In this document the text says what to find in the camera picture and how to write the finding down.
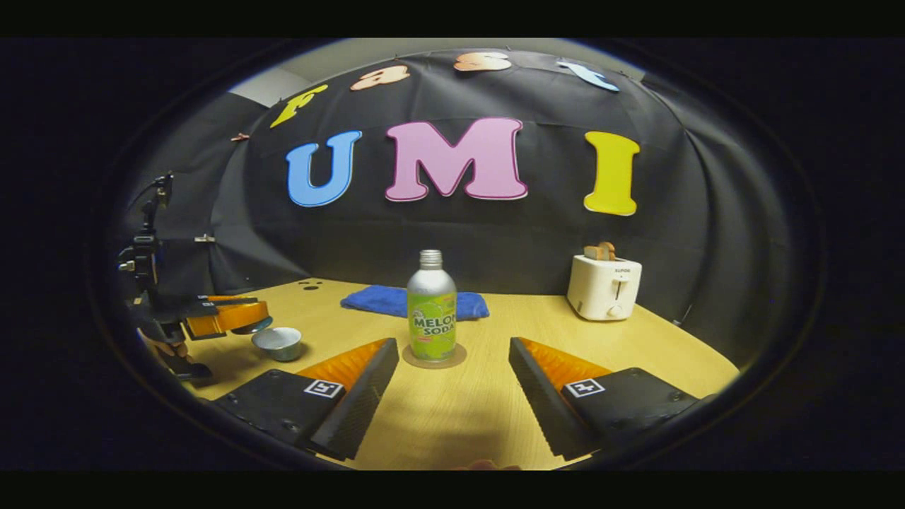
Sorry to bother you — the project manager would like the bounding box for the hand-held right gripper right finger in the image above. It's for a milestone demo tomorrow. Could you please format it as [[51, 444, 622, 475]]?
[[508, 337, 701, 460]]

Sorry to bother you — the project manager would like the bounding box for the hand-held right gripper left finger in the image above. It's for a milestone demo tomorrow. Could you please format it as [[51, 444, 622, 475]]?
[[212, 337, 400, 462]]

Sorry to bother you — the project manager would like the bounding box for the teal white-lined teacup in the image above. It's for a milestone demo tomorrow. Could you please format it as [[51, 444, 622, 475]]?
[[252, 327, 303, 363]]

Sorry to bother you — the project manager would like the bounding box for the round brown coaster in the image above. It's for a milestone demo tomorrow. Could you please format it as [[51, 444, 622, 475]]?
[[402, 343, 468, 370]]

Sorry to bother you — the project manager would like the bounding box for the silver green-label water bottle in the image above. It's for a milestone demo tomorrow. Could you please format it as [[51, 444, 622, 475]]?
[[407, 249, 458, 363]]

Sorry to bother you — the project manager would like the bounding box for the blue towel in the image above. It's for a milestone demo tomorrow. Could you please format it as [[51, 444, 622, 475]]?
[[340, 285, 490, 320]]

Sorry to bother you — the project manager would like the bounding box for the white toaster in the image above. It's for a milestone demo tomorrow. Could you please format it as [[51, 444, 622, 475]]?
[[566, 254, 643, 322]]

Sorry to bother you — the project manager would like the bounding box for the black backdrop cloth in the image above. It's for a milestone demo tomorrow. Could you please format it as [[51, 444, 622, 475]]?
[[117, 48, 796, 368]]

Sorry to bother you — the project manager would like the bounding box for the black cable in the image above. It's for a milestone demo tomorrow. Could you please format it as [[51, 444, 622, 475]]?
[[124, 177, 174, 214]]

